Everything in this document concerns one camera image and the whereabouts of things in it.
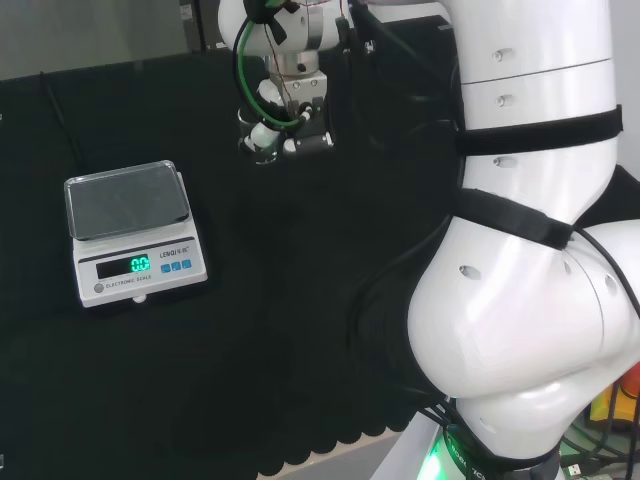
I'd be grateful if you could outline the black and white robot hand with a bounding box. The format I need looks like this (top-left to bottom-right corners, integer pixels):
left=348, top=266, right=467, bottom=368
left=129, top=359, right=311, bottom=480
left=242, top=70, right=335, bottom=157

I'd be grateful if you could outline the small clear glass beaker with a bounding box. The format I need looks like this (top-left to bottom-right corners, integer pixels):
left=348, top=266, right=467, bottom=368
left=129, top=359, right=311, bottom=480
left=237, top=105, right=279, bottom=166

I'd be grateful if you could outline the white electronic balance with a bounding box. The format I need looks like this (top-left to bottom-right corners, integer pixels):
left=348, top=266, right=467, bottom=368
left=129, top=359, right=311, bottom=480
left=63, top=159, right=209, bottom=309

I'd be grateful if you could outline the black bench cloth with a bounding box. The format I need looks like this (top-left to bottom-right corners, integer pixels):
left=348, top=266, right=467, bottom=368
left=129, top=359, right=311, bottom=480
left=0, top=13, right=640, bottom=480

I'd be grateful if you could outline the yellow stop button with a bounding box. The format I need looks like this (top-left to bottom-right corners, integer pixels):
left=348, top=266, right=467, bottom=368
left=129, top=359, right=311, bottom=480
left=589, top=363, right=640, bottom=435

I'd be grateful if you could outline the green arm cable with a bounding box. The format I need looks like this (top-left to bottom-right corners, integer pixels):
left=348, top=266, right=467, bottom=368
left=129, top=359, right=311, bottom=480
left=235, top=0, right=304, bottom=128

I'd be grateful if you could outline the black balance power cable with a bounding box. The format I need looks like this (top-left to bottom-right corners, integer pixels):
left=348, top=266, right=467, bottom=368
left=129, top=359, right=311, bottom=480
left=38, top=70, right=90, bottom=177

